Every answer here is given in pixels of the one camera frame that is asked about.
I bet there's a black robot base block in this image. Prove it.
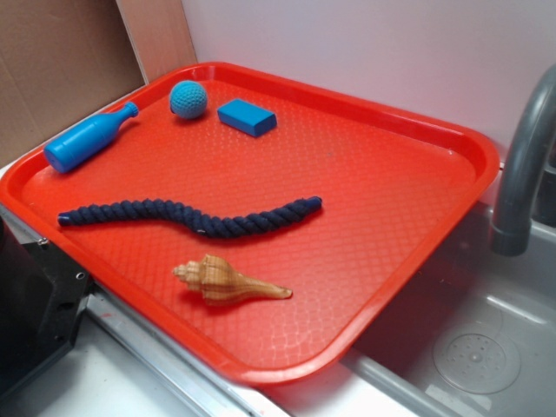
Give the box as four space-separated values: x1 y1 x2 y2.
1 222 91 400

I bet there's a dark blue twisted rope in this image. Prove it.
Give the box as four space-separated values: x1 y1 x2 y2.
57 195 324 239

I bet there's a grey toy sink basin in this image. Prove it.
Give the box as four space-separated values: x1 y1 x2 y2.
343 207 555 416

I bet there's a blue rectangular block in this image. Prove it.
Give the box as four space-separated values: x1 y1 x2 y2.
217 98 277 137

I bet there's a red plastic tray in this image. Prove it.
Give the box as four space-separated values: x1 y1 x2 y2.
1 63 499 386

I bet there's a tan spiral seashell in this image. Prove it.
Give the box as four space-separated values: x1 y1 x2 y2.
172 255 293 307

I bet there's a blue crocheted ball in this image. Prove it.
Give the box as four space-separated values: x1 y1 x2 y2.
169 80 208 120

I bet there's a blue plastic toy bottle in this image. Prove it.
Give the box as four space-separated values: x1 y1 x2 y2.
43 102 139 173

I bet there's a grey toy faucet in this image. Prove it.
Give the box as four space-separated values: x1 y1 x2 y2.
489 66 555 256

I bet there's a brown cardboard panel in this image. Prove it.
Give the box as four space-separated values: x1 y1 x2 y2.
1 1 196 166

